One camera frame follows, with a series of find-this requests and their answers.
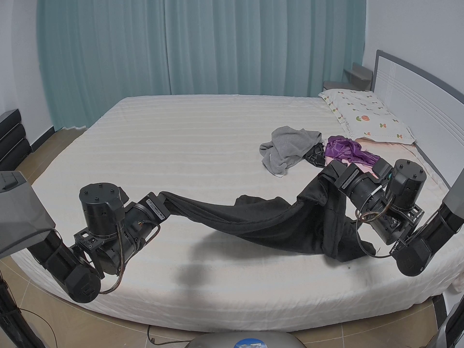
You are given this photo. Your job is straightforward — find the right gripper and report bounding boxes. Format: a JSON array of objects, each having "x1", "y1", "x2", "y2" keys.
[{"x1": 335, "y1": 165, "x2": 388, "y2": 213}]

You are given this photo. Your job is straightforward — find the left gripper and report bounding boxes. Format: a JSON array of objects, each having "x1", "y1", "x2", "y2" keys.
[{"x1": 123, "y1": 192, "x2": 172, "y2": 247}]

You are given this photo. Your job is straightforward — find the black T-shirt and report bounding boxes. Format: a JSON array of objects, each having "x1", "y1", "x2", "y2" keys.
[{"x1": 161, "y1": 162, "x2": 376, "y2": 264}]

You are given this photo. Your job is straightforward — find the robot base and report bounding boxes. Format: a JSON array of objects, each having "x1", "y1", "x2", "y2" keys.
[{"x1": 185, "y1": 332, "x2": 303, "y2": 348}]

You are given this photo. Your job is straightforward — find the bed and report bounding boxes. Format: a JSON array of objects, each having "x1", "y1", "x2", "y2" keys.
[{"x1": 9, "y1": 49, "x2": 464, "y2": 334}]

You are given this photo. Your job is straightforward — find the purple garment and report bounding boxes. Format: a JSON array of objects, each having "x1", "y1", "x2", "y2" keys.
[{"x1": 324, "y1": 136, "x2": 381, "y2": 167}]

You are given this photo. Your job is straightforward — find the black patterned garment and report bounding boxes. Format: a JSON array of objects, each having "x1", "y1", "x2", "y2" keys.
[{"x1": 304, "y1": 142, "x2": 328, "y2": 167}]

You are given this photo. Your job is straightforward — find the white printed pillow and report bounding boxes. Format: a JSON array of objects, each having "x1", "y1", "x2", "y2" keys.
[{"x1": 318, "y1": 88, "x2": 415, "y2": 146}]

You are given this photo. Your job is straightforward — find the grey garment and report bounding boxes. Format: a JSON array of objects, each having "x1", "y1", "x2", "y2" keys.
[{"x1": 259, "y1": 126, "x2": 323, "y2": 177}]

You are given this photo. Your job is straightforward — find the grey bedside table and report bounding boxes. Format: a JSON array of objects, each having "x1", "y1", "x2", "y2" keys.
[{"x1": 323, "y1": 63, "x2": 374, "y2": 93}]

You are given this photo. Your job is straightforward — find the black chest of drawers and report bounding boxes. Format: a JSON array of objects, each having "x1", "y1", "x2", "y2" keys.
[{"x1": 0, "y1": 109, "x2": 31, "y2": 173}]

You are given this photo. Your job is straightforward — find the blue-green curtain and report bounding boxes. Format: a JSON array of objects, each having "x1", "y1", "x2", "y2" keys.
[
  {"x1": 163, "y1": 0, "x2": 367, "y2": 97},
  {"x1": 36, "y1": 0, "x2": 171, "y2": 131}
]

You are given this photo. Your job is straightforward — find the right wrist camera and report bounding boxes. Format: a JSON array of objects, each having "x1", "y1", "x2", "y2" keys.
[{"x1": 371, "y1": 159, "x2": 394, "y2": 186}]

